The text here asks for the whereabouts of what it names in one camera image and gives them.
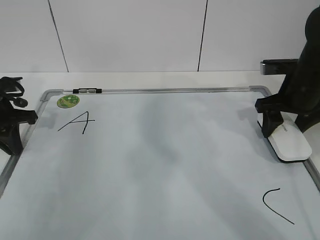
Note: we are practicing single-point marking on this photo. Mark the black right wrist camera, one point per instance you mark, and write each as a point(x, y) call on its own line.
point(277, 66)

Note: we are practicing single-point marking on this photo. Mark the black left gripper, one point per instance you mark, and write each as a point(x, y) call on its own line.
point(11, 92)

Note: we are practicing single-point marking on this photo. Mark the white board eraser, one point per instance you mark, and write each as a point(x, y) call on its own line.
point(288, 142)

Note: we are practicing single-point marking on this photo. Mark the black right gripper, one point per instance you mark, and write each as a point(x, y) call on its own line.
point(299, 93)

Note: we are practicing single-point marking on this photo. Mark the white board with grey frame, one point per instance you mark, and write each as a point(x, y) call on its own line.
point(155, 164)

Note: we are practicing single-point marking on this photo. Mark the round green sticker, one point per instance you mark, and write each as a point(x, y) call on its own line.
point(68, 101)

